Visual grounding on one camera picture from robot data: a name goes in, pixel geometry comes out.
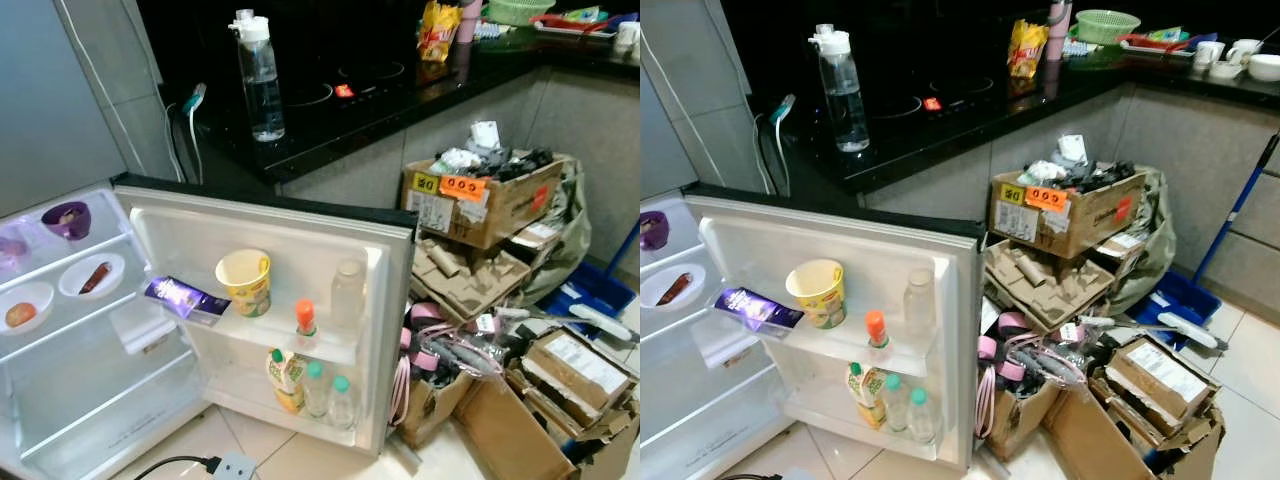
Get green plastic basket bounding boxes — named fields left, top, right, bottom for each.
left=485, top=0, right=557, bottom=27
left=1075, top=9, right=1143, bottom=46

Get cardboard box with orange sticker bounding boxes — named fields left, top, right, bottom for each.
left=401, top=150, right=566, bottom=251
left=988, top=160, right=1149, bottom=261

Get red tray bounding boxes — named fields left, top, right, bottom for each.
left=530, top=10, right=621, bottom=36
left=1118, top=28, right=1201, bottom=53

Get moulded cardboard pulp tray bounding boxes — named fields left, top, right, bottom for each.
left=985, top=238, right=1111, bottom=331
left=412, top=238, right=533, bottom=323

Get blue broom handle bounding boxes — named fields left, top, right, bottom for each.
left=1190, top=130, right=1280, bottom=286
left=600, top=220, right=641, bottom=291

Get clear fridge door shelf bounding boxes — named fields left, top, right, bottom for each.
left=790, top=395, right=951, bottom=456
left=205, top=300, right=363, bottom=366
left=228, top=385, right=366, bottom=441
left=780, top=312, right=946, bottom=379

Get purple chocolate packet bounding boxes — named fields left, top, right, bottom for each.
left=714, top=287, right=804, bottom=336
left=145, top=276, right=231, bottom=326

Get white charger cable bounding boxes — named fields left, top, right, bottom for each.
left=755, top=93, right=798, bottom=196
left=165, top=82, right=209, bottom=186

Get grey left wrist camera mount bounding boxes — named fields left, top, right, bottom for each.
left=212, top=452, right=258, bottom=480

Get grey green bag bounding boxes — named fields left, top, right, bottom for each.
left=520, top=155, right=593, bottom=306
left=1105, top=165, right=1179, bottom=316

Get white lidded tray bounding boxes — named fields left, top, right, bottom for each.
left=110, top=300, right=181, bottom=356
left=690, top=312, right=761, bottom=369

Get pink tumbler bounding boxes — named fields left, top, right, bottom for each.
left=1045, top=0, right=1073, bottom=61
left=455, top=0, right=484, bottom=46

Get glass fridge shelf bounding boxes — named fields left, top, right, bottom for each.
left=0, top=200, right=131, bottom=291
left=0, top=250, right=151, bottom=366

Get large open cardboard box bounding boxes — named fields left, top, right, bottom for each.
left=400, top=365, right=641, bottom=480
left=985, top=380, right=1226, bottom=480

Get clear spray water bottle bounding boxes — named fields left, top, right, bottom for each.
left=228, top=9, right=286, bottom=143
left=808, top=24, right=871, bottom=153

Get black induction hob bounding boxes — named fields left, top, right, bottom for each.
left=860, top=70, right=1001, bottom=121
left=280, top=55, right=411, bottom=111

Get black kitchen countertop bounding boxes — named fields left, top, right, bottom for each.
left=720, top=0, right=1280, bottom=196
left=135, top=0, right=641, bottom=186

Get green capped water bottle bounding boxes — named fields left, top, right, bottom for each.
left=905, top=388, right=937, bottom=445
left=328, top=375, right=357, bottom=431
left=302, top=360, right=331, bottom=419
left=880, top=373, right=909, bottom=433

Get clear white capped bottle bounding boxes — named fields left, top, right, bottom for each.
left=903, top=268, right=939, bottom=341
left=330, top=260, right=367, bottom=331

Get yellow noodle cup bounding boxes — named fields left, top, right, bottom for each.
left=215, top=249, right=272, bottom=319
left=785, top=259, right=847, bottom=330

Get grey fridge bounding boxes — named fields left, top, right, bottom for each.
left=0, top=0, right=211, bottom=480
left=640, top=0, right=801, bottom=480

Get small orange capped bottle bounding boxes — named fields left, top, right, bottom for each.
left=864, top=309, right=891, bottom=363
left=293, top=299, right=319, bottom=351

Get yellow snack packet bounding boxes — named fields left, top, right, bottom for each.
left=417, top=0, right=463, bottom=63
left=1007, top=18, right=1051, bottom=79

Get pink straps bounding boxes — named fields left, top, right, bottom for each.
left=390, top=300, right=471, bottom=426
left=975, top=310, right=1051, bottom=441

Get blue dustpan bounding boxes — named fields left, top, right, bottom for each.
left=540, top=262, right=638, bottom=321
left=1135, top=270, right=1223, bottom=336

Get grey kitchen cabinet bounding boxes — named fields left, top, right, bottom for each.
left=1200, top=150, right=1280, bottom=321

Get white brush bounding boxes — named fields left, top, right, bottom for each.
left=495, top=303, right=633, bottom=343
left=1078, top=312, right=1229, bottom=351

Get grey fridge door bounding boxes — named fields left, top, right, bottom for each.
left=113, top=173, right=418, bottom=456
left=683, top=183, right=986, bottom=471

